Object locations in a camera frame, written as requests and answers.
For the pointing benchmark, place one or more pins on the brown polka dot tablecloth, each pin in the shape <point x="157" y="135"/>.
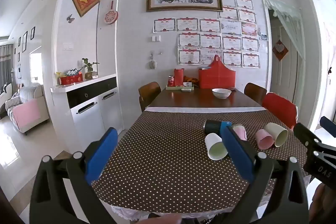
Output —
<point x="162" y="155"/>

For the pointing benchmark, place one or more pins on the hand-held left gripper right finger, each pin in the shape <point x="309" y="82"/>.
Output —
<point x="237" y="155"/>

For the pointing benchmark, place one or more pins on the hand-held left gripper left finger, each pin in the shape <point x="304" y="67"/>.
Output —
<point x="101" y="155"/>

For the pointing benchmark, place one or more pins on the red diamond door decoration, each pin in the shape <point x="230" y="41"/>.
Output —
<point x="280" y="50"/>

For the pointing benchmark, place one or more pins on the wall of certificates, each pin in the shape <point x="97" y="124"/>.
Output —
<point x="210" y="40"/>

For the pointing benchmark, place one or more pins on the white lace door curtain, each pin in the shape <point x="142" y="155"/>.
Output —
<point x="296" y="29"/>

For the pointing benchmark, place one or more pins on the small red box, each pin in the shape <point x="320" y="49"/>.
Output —
<point x="179" y="77"/>

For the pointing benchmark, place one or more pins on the butterfly wall decoration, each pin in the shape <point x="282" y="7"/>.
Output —
<point x="70" y="18"/>

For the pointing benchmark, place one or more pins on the red soda can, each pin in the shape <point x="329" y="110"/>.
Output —
<point x="171" y="81"/>

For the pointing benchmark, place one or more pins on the small ornament figurine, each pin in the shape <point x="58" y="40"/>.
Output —
<point x="73" y="72"/>

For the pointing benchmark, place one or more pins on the grey sofa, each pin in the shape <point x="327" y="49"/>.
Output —
<point x="31" y="95"/>

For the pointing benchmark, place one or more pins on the large pink cup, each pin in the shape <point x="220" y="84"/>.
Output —
<point x="263" y="138"/>

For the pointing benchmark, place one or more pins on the hanging brush on hook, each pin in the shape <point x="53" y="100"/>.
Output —
<point x="152" y="64"/>

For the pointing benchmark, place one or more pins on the white bowl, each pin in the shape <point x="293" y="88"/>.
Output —
<point x="221" y="92"/>

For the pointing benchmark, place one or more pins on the cream paper cup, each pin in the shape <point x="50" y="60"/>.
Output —
<point x="277" y="133"/>

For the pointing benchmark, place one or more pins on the small pink cup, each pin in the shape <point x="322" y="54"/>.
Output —
<point x="241" y="132"/>

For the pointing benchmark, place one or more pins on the black picture frame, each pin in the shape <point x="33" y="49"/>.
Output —
<point x="24" y="41"/>
<point x="32" y="32"/>

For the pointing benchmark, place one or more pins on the grey window curtain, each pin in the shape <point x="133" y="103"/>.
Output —
<point x="5" y="66"/>

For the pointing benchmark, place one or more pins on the orange bag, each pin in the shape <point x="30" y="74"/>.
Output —
<point x="191" y="79"/>

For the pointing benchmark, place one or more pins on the red chair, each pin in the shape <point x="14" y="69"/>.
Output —
<point x="279" y="108"/>

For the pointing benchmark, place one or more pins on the potted green plant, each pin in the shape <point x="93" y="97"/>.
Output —
<point x="89" y="67"/>

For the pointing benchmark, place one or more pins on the round red hanging ornament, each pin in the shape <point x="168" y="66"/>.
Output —
<point x="111" y="16"/>

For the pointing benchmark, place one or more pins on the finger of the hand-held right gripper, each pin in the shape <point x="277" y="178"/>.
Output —
<point x="328" y="124"/>
<point x="304" y="132"/>

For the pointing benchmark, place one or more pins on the small wall photo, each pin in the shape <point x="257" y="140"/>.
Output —
<point x="263" y="36"/>

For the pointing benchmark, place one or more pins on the green tray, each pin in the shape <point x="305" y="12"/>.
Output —
<point x="178" y="87"/>

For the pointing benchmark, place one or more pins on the black cup with blue band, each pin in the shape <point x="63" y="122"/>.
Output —
<point x="212" y="126"/>

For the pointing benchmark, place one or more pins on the brown wooden chair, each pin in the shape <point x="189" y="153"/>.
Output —
<point x="255" y="92"/>
<point x="148" y="94"/>

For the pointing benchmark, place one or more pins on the small white box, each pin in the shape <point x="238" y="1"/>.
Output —
<point x="186" y="89"/>

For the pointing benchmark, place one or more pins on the white sideboard cabinet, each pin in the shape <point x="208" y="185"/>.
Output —
<point x="89" y="108"/>

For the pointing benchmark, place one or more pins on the white wall switch plate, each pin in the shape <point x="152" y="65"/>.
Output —
<point x="68" y="46"/>

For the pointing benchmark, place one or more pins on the large red gift bag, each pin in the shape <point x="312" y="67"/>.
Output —
<point x="216" y="77"/>

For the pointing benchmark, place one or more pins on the white door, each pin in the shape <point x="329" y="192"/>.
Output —
<point x="283" y="77"/>

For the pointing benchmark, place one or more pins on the white paper cup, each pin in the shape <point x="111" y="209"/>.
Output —
<point x="215" y="147"/>

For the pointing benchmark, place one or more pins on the red tin box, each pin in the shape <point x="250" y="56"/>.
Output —
<point x="71" y="80"/>

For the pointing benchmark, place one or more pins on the wooden dining table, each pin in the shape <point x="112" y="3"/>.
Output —
<point x="189" y="99"/>

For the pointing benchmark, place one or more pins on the white double light switch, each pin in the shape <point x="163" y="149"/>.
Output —
<point x="156" y="38"/>

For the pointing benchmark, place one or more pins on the pink cloth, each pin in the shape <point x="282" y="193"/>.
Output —
<point x="26" y="113"/>

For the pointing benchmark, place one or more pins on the person's right forearm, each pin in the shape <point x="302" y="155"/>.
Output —
<point x="324" y="205"/>

